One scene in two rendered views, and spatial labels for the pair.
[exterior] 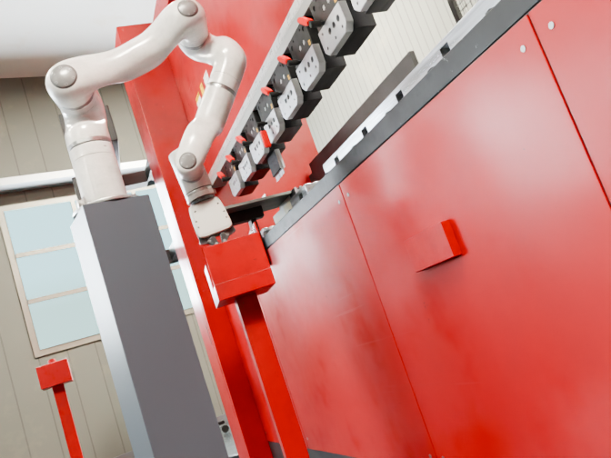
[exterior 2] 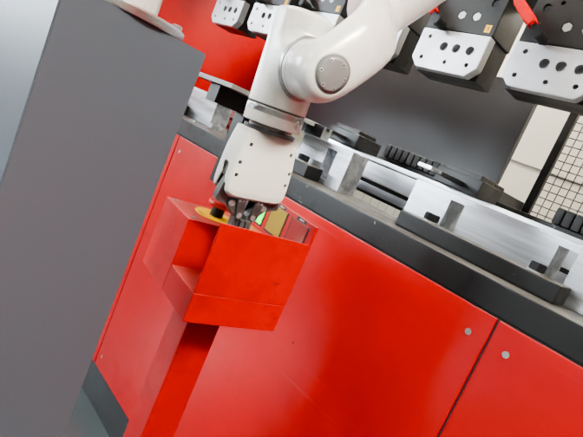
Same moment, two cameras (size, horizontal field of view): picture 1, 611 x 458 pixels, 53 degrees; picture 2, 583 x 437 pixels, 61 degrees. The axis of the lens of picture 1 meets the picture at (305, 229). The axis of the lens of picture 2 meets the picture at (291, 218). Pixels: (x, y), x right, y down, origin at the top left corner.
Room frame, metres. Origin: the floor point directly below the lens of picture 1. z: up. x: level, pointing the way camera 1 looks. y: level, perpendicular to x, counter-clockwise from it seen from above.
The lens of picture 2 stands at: (1.01, 0.46, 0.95)
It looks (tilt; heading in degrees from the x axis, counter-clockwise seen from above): 9 degrees down; 336
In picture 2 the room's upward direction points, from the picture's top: 23 degrees clockwise
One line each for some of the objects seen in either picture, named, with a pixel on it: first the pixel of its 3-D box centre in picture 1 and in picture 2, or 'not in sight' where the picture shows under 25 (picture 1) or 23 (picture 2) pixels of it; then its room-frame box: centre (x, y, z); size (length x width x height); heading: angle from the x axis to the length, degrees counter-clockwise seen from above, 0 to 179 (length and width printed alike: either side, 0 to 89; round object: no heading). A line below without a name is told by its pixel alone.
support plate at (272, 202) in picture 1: (251, 207); (253, 98); (2.17, 0.16, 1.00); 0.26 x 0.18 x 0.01; 113
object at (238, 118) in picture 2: (250, 239); (223, 138); (2.15, 0.20, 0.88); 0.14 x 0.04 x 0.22; 113
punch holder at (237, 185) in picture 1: (240, 174); (242, 3); (2.62, 0.19, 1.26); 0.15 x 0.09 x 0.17; 23
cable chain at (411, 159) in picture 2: not in sight; (438, 171); (2.19, -0.42, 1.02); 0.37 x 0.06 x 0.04; 23
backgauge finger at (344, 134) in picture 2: not in sight; (338, 131); (2.28, -0.13, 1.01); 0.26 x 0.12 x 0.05; 113
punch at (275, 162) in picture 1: (276, 165); not in sight; (2.22, 0.02, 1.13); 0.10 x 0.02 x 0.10; 23
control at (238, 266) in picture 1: (235, 266); (225, 245); (1.74, 0.23, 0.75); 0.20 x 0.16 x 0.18; 14
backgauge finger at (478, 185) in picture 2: not in sight; (454, 175); (1.93, -0.27, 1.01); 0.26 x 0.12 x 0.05; 113
